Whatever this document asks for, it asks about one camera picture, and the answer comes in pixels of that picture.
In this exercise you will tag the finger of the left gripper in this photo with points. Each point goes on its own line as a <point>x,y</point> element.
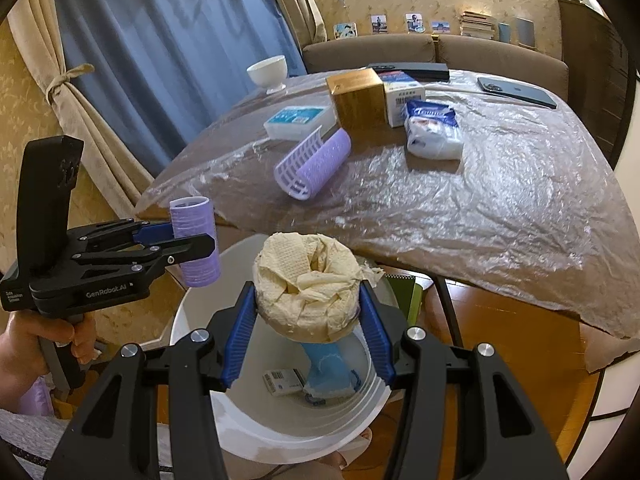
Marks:
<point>170,252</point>
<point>155,232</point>

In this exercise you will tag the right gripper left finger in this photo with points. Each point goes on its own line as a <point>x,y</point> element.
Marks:
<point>114,433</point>

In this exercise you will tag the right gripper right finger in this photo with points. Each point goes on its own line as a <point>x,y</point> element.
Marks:
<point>500,434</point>

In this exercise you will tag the purple hair roller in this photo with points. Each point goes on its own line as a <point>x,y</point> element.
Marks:
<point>192,218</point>
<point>312,163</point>

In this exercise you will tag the beige paper ball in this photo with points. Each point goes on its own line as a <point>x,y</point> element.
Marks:
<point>307,286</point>

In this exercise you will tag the white medicine box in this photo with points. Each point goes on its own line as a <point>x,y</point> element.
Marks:
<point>283,382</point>

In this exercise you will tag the teal white box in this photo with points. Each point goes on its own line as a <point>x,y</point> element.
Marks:
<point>295,123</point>

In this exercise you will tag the gold cardboard box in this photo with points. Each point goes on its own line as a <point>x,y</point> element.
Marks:
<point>358,97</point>

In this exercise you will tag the blue white tissue pack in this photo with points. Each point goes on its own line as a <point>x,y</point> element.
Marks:
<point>432,130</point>

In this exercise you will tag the white trash bin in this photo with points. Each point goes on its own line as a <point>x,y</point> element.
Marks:
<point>266,416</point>

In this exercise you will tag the person left hand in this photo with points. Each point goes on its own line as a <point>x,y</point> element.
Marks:
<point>22,361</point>

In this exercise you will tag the beige curtain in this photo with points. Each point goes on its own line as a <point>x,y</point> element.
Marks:
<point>113,169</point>

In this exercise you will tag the green notebook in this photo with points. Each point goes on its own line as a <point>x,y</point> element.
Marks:
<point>408,293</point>

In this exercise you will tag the blue curtain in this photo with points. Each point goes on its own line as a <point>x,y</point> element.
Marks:
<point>164,70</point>

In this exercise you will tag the white footed cup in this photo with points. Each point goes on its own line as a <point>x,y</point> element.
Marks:
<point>269,74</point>

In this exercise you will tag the photo card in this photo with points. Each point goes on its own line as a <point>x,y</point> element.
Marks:
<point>440,27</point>
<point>345,30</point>
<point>379,24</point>
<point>414,23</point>

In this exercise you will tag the white blue carton box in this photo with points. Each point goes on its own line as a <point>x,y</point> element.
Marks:
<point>399,88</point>

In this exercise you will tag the black flat box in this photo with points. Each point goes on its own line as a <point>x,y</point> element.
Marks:
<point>417,70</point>

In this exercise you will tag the dark blue smartphone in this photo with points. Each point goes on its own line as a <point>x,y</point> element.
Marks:
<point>515,90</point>

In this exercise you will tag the dark wooden cabinet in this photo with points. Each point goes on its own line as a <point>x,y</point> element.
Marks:
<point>600,76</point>

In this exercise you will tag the brown sofa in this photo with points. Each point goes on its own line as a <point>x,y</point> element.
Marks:
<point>457,52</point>

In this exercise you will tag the stack of books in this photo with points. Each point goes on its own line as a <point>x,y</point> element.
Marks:
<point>478,25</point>

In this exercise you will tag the blue cylinder container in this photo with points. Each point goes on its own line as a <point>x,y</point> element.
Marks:
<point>504,33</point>

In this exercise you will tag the grey speaker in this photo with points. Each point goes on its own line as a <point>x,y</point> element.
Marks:
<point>525,29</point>

